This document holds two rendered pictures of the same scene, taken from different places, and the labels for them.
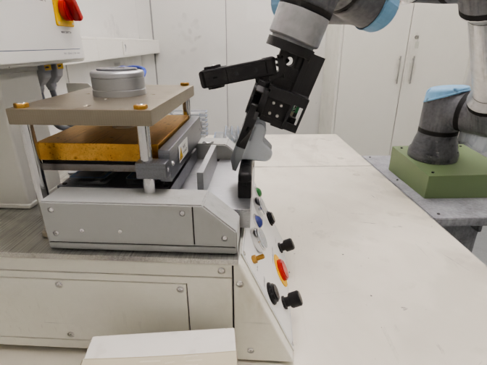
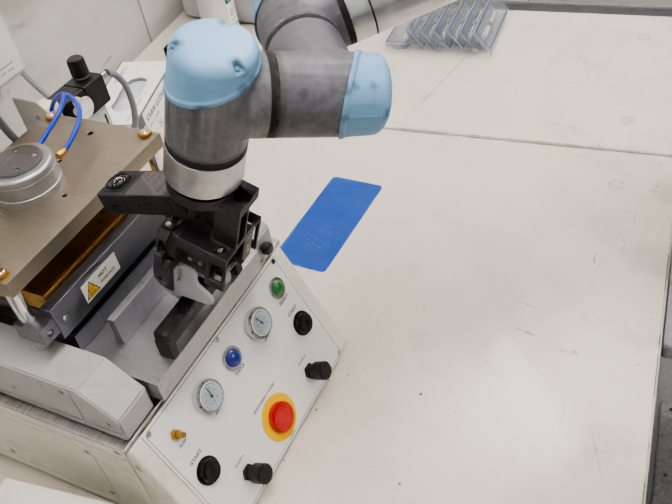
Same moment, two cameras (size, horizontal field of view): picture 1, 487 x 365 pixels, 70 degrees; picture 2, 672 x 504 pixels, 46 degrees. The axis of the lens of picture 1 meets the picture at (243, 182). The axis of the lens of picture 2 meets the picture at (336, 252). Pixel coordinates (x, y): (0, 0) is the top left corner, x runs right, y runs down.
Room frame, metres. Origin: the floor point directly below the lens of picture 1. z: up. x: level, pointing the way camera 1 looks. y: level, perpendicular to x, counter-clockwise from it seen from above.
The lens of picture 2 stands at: (0.06, -0.46, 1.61)
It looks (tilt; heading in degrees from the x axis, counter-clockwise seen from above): 42 degrees down; 29
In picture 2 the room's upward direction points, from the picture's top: 10 degrees counter-clockwise
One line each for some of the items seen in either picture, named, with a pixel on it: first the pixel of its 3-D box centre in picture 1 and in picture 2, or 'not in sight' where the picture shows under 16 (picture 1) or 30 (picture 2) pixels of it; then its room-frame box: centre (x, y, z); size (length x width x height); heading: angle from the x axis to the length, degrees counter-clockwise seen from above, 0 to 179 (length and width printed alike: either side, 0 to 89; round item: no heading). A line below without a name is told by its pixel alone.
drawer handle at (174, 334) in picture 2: (246, 169); (199, 299); (0.54, -0.01, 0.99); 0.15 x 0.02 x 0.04; 177
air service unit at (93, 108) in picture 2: not in sight; (84, 112); (0.78, 0.31, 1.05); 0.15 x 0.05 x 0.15; 177
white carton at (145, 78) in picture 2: not in sight; (134, 107); (1.09, 0.51, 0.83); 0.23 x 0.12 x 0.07; 13
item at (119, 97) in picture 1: (108, 108); (30, 189); (0.57, 0.22, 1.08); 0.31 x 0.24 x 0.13; 177
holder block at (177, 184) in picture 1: (138, 170); (78, 268); (0.55, 0.18, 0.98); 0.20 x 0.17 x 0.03; 177
